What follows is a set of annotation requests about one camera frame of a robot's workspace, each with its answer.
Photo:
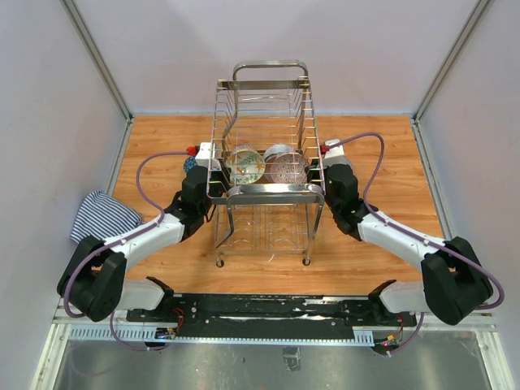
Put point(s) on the blue striped cloth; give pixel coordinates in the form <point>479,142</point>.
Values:
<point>102,216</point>

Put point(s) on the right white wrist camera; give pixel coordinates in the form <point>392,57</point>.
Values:
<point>333,154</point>

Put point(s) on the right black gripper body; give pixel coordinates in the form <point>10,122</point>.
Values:
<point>314,175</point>

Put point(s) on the aluminium frame rail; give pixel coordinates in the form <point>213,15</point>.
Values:
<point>79,23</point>

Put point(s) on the plain white bowl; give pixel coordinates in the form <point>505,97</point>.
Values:
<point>276,149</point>

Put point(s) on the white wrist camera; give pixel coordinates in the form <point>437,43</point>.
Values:
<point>333,154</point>
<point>206,156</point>

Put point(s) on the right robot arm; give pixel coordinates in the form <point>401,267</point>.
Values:
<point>453,283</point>

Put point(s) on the black dotted hexagon bowl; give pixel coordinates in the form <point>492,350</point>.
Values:
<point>345,161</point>

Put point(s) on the blue triangle pattern bowl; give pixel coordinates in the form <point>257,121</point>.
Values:
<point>189,164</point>

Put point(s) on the grey slotted cable duct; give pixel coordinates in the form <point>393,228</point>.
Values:
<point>215,334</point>

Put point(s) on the silver wire dish rack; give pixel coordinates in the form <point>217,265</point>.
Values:
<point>265,103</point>

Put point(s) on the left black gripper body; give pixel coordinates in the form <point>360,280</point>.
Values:
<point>219,177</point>

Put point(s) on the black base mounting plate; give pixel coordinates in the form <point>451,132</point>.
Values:
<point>275,312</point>

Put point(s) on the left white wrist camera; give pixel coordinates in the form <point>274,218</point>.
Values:
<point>206,156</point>

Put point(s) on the yellow rim leaf bowl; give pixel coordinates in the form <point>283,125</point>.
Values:
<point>246,166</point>

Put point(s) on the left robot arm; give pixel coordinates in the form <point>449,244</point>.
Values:
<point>94,279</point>

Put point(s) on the red ikat pattern bowl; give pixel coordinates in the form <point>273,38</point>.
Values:
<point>287,168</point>

